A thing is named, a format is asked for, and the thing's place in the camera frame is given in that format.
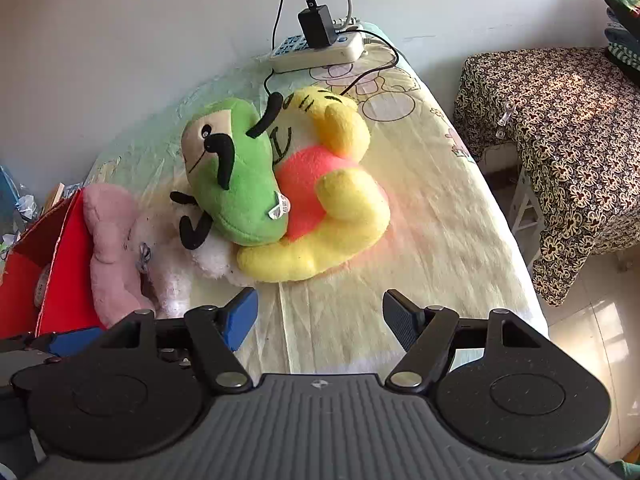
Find pink plush toy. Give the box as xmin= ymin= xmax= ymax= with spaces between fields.
xmin=82 ymin=182 xmax=158 ymax=328

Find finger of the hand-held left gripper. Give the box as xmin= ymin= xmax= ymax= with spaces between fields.
xmin=22 ymin=327 xmax=104 ymax=361

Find yellow plush bear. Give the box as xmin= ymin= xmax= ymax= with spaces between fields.
xmin=236 ymin=85 xmax=392 ymax=283

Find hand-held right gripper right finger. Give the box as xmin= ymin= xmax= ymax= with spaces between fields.
xmin=382 ymin=289 xmax=547 ymax=391

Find cartoon printed bed sheet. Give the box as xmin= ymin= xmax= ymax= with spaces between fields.
xmin=82 ymin=22 xmax=551 ymax=376

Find clear plastic bag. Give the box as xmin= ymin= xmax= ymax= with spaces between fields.
xmin=0 ymin=165 xmax=40 ymax=261

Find stack of folded clothes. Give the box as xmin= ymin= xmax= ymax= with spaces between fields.
xmin=602 ymin=0 xmax=640 ymax=73

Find black charger adapter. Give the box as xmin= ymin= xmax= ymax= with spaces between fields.
xmin=298 ymin=4 xmax=337 ymax=51

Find large white plush toy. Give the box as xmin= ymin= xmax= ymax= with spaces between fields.
xmin=192 ymin=232 xmax=246 ymax=286

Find white stool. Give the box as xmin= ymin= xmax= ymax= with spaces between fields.
xmin=510 ymin=165 xmax=546 ymax=261

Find black charger cable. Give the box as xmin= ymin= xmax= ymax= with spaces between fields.
xmin=264 ymin=0 xmax=401 ymax=98

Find red cardboard box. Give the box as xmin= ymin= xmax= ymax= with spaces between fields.
xmin=0 ymin=190 xmax=108 ymax=338

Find white power strip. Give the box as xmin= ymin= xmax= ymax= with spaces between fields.
xmin=270 ymin=20 xmax=366 ymax=73

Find green plush toy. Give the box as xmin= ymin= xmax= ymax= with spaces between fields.
xmin=170 ymin=95 xmax=293 ymax=252

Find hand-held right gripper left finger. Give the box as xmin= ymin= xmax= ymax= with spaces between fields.
xmin=97 ymin=287 xmax=261 ymax=394

